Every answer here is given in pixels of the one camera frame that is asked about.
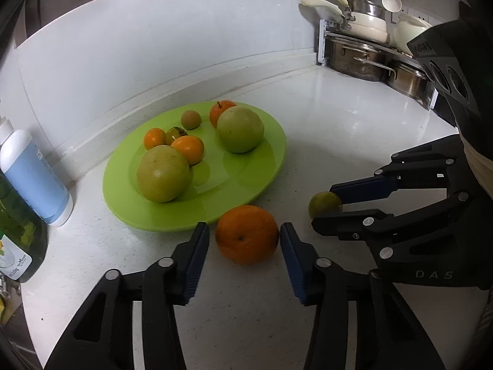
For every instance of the small green round fruit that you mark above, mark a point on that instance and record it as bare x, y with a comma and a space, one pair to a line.
324, 203

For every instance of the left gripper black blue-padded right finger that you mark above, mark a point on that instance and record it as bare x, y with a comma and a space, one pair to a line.
388, 333

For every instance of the green dish soap bottle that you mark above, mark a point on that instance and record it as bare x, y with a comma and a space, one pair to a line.
24, 238

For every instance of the white blue pump bottle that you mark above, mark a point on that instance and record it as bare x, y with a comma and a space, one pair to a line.
32, 177

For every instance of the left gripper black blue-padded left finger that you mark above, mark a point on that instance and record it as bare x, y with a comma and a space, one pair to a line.
100, 334

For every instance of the orange tangerine with stem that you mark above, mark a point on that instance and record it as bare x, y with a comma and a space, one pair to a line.
218, 109

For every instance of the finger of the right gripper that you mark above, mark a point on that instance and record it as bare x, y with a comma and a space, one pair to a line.
366, 184
346, 225

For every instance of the small orange tangerine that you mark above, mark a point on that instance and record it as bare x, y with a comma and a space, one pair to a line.
153, 138

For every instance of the cream ceramic pot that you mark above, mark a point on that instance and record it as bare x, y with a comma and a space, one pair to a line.
407, 28

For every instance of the green plate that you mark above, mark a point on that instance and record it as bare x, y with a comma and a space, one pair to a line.
221, 181

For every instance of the large green apple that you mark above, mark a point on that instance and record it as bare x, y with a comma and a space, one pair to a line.
240, 129

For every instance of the large yellow-green apple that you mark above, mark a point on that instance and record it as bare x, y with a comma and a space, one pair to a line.
163, 174

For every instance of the brown longan fruit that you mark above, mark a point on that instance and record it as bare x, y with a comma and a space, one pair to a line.
191, 119

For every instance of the steel pot on rack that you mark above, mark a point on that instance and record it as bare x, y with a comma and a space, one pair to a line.
357, 59

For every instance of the small green persimmon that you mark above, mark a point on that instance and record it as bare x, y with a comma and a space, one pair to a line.
174, 133

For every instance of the white saucepan with handle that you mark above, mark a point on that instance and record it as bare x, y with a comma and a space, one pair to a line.
364, 19

